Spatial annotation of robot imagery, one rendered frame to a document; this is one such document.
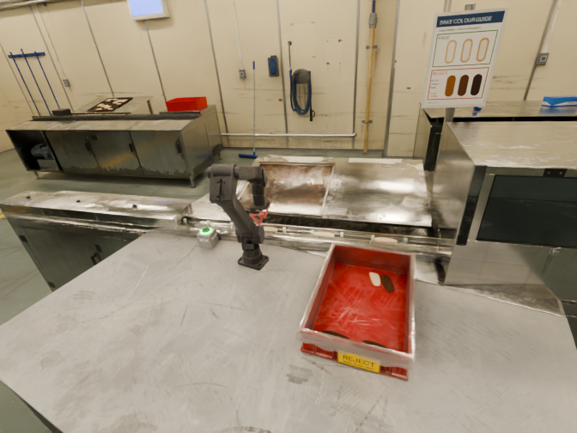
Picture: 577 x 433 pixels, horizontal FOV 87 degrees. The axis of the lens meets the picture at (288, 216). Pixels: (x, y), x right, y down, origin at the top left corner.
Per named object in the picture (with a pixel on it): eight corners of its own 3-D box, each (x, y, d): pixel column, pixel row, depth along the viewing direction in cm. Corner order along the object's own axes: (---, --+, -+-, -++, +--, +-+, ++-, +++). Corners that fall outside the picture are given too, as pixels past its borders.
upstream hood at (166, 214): (3, 213, 189) (-5, 201, 185) (30, 200, 204) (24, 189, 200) (175, 231, 157) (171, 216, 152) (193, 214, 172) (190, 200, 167)
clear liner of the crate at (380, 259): (295, 353, 93) (294, 332, 88) (331, 258, 132) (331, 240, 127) (412, 386, 82) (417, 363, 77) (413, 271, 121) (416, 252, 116)
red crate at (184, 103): (167, 111, 453) (164, 101, 446) (179, 106, 483) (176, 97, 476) (197, 110, 443) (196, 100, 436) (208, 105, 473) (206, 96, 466)
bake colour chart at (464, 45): (421, 108, 172) (434, 13, 149) (421, 107, 172) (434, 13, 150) (484, 106, 165) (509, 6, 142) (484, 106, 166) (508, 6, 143)
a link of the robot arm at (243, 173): (207, 181, 98) (239, 181, 97) (206, 163, 97) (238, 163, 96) (246, 179, 140) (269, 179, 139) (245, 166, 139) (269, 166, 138)
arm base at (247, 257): (236, 264, 134) (259, 271, 129) (233, 249, 130) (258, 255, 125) (247, 253, 141) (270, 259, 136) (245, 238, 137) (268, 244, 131)
